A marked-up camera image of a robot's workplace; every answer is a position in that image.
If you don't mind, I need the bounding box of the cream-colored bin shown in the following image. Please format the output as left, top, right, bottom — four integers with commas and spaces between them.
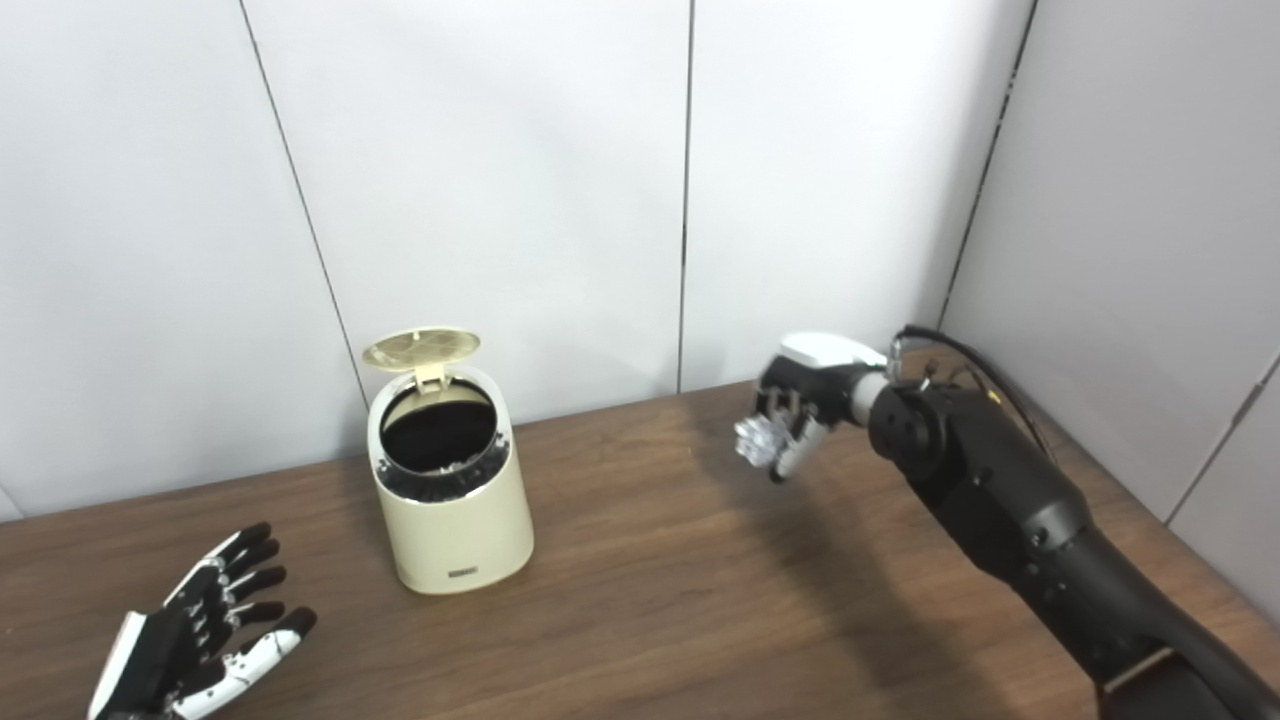
366, 365, 535, 596

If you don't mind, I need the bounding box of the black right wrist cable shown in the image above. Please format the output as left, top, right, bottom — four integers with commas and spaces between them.
890, 325, 1056, 461

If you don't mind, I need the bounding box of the silvery paper ball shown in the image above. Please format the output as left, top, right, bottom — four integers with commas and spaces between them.
733, 412, 791, 469

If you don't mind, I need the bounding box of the white and black left hand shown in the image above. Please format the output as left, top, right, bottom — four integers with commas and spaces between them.
88, 522, 318, 720

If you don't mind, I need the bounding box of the white and black right hand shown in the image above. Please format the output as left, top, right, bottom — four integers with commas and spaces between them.
752, 332, 889, 483

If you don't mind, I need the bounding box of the round cream bin lid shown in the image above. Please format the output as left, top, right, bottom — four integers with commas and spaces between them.
361, 326, 482, 393

